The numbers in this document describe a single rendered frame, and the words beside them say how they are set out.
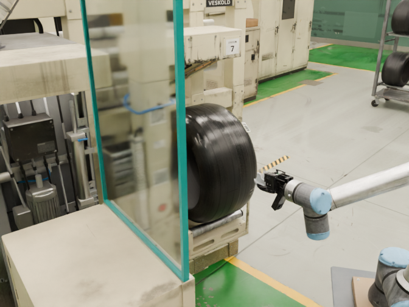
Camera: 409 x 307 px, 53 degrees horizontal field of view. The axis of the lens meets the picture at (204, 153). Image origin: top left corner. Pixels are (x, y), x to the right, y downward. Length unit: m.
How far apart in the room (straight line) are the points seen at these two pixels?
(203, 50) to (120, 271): 1.25
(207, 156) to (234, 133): 0.18
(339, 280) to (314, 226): 0.74
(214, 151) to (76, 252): 0.75
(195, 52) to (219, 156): 0.59
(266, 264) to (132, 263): 2.13
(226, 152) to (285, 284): 1.57
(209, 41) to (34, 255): 1.32
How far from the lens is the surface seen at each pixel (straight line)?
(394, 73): 7.18
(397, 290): 1.90
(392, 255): 2.04
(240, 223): 2.17
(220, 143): 1.80
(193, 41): 2.09
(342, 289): 2.28
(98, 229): 1.45
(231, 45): 2.24
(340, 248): 3.59
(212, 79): 6.77
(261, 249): 3.45
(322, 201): 1.57
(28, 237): 1.48
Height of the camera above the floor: 2.06
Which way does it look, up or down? 24 degrees down
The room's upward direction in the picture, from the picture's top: straight up
